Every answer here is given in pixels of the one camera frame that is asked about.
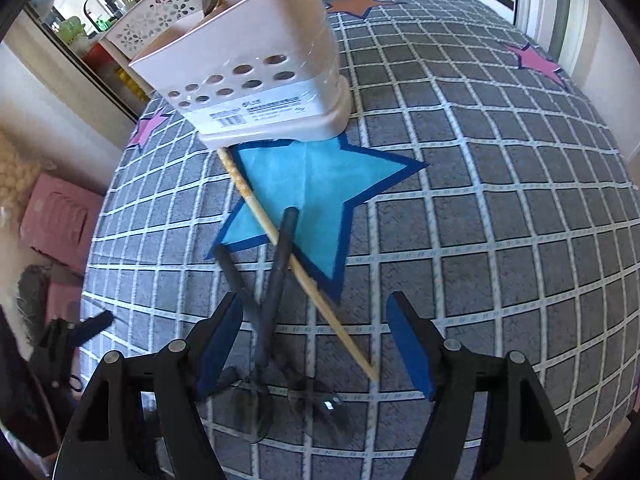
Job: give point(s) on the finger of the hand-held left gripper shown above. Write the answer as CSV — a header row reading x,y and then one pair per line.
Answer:
x,y
94,325

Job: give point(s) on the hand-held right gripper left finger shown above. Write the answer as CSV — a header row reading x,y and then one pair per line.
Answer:
x,y
220,345

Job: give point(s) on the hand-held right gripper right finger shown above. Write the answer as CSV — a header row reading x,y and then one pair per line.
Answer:
x,y
407,345

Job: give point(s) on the plain wooden chopstick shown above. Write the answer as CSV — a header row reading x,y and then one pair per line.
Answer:
x,y
320,305

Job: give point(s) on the white plastic utensil holder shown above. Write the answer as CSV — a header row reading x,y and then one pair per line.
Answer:
x,y
260,40

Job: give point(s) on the grey fuzzy cloth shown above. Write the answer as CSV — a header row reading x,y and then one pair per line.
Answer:
x,y
35,292

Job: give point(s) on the dark cloth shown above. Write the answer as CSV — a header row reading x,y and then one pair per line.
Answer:
x,y
20,400

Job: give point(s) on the pink chair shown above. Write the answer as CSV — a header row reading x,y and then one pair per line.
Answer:
x,y
60,220

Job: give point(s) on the cream knitted cushion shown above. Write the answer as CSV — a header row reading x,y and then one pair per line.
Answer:
x,y
17,170

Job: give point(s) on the yellow bottles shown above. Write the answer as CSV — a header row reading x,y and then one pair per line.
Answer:
x,y
129,82

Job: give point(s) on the red container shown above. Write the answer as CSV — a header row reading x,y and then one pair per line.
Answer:
x,y
100,57

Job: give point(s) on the green toy figure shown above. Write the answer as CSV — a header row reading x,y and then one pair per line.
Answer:
x,y
72,30

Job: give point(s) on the white perforated basket cart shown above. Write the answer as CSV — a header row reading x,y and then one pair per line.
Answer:
x,y
150,25

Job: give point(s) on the curved kitchen faucet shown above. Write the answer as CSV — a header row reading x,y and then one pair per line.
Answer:
x,y
95,7

